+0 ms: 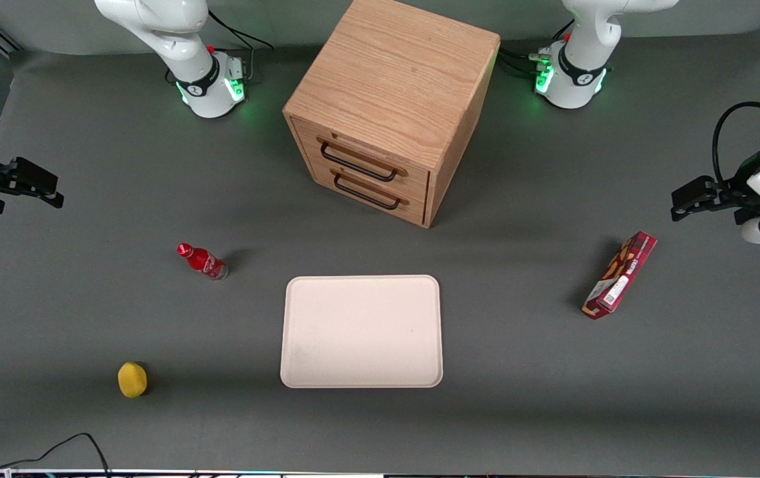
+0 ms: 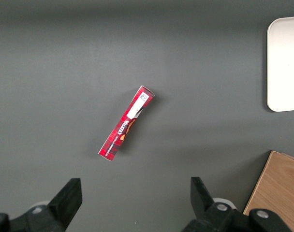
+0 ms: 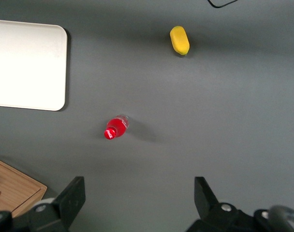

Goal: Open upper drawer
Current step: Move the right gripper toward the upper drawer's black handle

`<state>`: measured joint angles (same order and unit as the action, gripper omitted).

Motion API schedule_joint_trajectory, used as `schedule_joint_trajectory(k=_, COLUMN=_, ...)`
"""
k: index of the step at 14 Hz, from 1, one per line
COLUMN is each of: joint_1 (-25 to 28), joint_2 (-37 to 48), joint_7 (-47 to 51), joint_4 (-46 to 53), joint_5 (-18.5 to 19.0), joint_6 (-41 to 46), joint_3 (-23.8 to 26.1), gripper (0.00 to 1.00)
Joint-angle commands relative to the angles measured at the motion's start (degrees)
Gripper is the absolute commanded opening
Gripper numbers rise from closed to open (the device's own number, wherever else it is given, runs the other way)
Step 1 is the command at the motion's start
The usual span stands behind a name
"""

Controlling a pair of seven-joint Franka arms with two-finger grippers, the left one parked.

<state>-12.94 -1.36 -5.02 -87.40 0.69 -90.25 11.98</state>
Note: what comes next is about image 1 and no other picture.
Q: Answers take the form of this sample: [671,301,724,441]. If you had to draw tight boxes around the wooden drawer cabinet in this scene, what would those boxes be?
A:
[282,0,501,229]

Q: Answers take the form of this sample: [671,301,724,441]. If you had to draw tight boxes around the red cookie box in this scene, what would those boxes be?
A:
[581,231,658,321]

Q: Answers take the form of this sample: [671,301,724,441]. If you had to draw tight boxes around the red soda bottle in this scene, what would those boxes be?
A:
[177,243,228,281]

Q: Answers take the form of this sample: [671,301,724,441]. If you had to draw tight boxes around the yellow lemon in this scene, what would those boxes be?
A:
[117,362,149,399]

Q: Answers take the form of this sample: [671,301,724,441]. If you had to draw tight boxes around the beige rectangular tray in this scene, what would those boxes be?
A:
[280,275,444,389]

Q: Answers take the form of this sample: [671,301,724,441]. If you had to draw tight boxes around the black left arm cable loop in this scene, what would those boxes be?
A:
[712,102,760,185]

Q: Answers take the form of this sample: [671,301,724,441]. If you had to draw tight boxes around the aluminium frame rail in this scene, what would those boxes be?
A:
[0,12,23,58]

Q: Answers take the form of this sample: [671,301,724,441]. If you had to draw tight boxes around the black left base cables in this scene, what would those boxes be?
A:
[496,20,576,82]

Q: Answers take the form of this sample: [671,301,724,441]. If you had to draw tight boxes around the black right base cable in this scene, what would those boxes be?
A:
[206,9,275,83]

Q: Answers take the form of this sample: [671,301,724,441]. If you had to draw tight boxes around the black floor cable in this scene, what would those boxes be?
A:
[0,433,112,478]

